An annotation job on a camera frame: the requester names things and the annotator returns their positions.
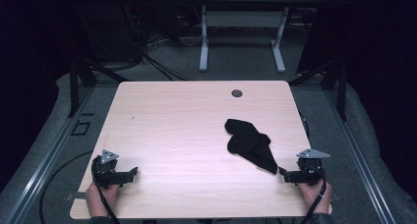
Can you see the grey metal table bracket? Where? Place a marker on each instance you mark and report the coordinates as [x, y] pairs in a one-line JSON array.
[[74, 196]]

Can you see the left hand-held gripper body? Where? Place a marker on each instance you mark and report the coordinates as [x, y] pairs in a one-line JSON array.
[[108, 175]]

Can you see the black metal stand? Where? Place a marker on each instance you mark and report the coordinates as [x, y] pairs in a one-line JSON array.
[[341, 89], [74, 86]]

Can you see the person's right hand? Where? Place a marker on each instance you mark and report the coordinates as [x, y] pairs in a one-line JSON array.
[[315, 197]]

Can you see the aluminium floor rail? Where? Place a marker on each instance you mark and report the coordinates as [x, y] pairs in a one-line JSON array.
[[357, 158], [42, 165]]

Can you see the white desk with grey legs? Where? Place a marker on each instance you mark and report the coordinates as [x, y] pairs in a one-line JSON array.
[[242, 19]]

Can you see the black sock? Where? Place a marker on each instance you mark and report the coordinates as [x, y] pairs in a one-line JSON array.
[[244, 128], [252, 152]]

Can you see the person's left hand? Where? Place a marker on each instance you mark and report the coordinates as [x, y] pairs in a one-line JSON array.
[[98, 199]]

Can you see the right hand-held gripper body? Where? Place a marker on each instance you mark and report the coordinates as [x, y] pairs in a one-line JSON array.
[[308, 173]]

